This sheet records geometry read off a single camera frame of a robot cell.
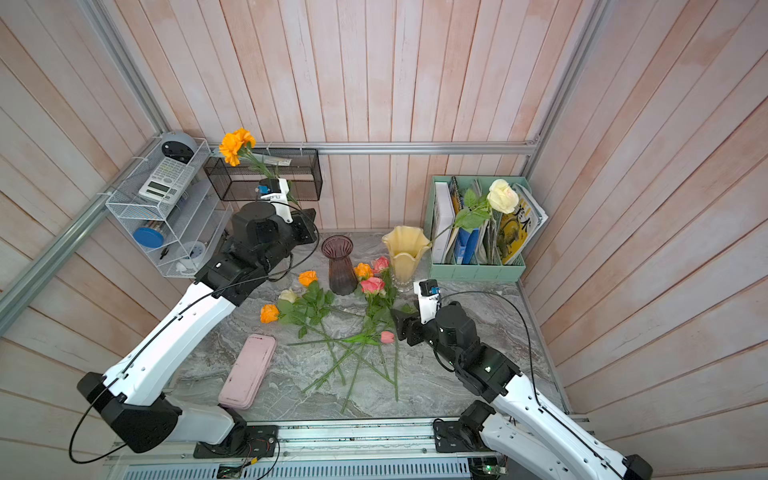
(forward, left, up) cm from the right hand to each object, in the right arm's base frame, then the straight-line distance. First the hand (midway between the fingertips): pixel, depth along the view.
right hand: (402, 304), depth 72 cm
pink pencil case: (-11, +43, -20) cm, 49 cm away
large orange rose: (+7, +41, -18) cm, 46 cm away
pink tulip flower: (+1, +11, -22) cm, 24 cm away
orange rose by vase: (+25, +13, -19) cm, 34 cm away
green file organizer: (+27, -20, -13) cm, 36 cm away
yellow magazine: (+34, -40, -7) cm, 53 cm away
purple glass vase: (+18, +19, -14) cm, 29 cm away
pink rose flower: (+16, +9, -17) cm, 25 cm away
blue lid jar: (+14, +67, +9) cm, 69 cm away
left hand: (+13, +20, +17) cm, 30 cm away
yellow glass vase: (+27, -2, -7) cm, 27 cm away
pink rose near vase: (+28, +6, -18) cm, 34 cm away
